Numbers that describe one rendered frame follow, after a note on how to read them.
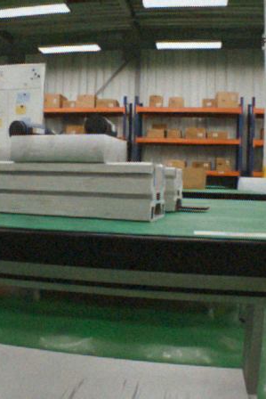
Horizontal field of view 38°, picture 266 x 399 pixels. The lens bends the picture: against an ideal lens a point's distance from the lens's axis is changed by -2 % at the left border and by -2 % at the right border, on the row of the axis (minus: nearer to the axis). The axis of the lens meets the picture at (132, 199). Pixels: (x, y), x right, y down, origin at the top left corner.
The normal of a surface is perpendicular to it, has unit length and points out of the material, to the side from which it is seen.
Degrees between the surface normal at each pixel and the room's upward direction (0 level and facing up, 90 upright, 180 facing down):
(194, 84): 90
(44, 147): 90
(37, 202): 90
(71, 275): 90
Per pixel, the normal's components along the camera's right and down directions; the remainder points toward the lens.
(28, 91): -0.17, 0.05
